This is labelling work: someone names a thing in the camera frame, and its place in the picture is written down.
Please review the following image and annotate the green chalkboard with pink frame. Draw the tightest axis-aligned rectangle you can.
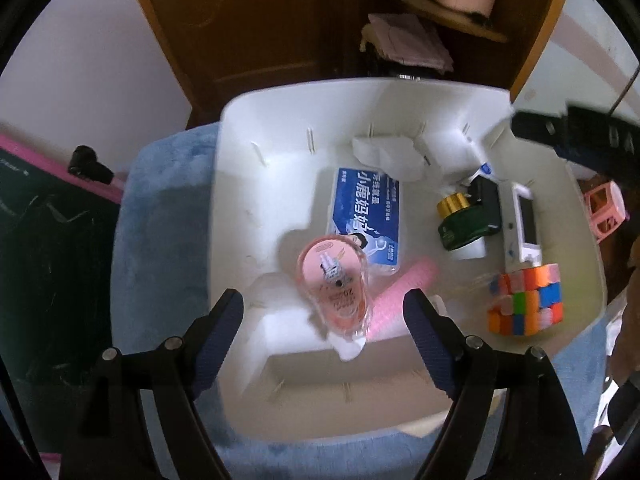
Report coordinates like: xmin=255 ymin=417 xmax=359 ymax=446
xmin=0 ymin=132 xmax=123 ymax=461

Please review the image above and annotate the pink hair roller clip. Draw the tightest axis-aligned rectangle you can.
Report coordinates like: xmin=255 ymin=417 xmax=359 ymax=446
xmin=367 ymin=257 xmax=439 ymax=341

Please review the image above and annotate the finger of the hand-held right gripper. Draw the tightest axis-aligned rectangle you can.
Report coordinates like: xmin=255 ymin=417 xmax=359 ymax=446
xmin=510 ymin=104 xmax=640 ymax=177

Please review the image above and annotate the white crumpled tissue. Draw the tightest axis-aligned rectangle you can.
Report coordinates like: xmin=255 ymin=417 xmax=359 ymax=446
xmin=351 ymin=135 xmax=426 ymax=184

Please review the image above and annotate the white handheld game console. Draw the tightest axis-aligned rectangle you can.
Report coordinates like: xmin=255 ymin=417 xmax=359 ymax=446
xmin=500 ymin=181 xmax=544 ymax=274

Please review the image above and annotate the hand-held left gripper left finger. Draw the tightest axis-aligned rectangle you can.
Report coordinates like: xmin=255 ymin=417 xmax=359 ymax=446
xmin=60 ymin=287 xmax=246 ymax=480

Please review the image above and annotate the blue dental floss box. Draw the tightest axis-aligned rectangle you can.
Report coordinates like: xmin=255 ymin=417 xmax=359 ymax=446
xmin=325 ymin=166 xmax=403 ymax=278

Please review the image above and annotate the small black object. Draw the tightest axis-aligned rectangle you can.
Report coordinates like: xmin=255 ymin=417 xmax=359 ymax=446
xmin=69 ymin=145 xmax=115 ymax=184

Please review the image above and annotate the pink correction tape dispenser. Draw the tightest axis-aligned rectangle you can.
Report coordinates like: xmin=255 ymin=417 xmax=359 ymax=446
xmin=296 ymin=236 xmax=376 ymax=361

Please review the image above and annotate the blue fluffy mat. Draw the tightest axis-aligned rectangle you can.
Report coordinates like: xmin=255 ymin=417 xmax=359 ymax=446
xmin=107 ymin=122 xmax=616 ymax=480

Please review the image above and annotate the pink folded cloth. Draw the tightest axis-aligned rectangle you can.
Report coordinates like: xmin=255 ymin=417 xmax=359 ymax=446
xmin=366 ymin=12 xmax=455 ymax=73

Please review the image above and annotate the green jar with gold lid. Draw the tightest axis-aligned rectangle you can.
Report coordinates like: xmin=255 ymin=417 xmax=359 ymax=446
xmin=436 ymin=180 xmax=502 ymax=252

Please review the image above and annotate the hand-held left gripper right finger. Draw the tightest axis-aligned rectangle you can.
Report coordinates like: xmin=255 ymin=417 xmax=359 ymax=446
xmin=402 ymin=288 xmax=593 ymax=480

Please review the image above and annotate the thin dark cable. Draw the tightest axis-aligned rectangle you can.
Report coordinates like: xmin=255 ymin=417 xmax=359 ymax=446
xmin=609 ymin=64 xmax=640 ymax=111

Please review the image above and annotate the pink lattice stool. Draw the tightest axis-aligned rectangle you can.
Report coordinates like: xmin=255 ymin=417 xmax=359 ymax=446
xmin=584 ymin=182 xmax=628 ymax=244

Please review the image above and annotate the white plastic storage box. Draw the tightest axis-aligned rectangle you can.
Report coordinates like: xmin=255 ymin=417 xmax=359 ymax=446
xmin=110 ymin=77 xmax=608 ymax=443

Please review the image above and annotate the colourful puzzle cube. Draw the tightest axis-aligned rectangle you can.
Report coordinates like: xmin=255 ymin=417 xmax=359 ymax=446
xmin=486 ymin=262 xmax=565 ymax=336

